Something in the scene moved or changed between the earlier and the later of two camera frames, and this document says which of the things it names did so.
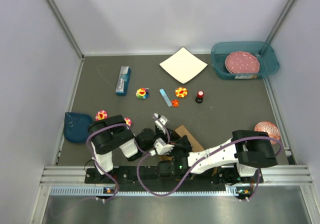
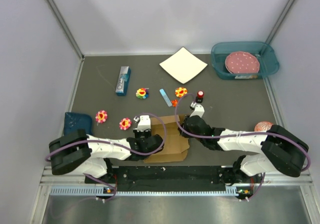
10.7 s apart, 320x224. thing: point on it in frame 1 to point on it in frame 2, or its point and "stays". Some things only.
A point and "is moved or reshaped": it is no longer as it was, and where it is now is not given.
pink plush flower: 101,115 stays
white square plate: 183,65 stays
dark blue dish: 76,126 stays
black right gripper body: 179,149 to 186,126
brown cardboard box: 196,146 is moved or reshaped
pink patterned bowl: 271,128 stays
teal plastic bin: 268,61 stays
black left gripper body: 160,134 to 141,135
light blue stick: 166,97 stays
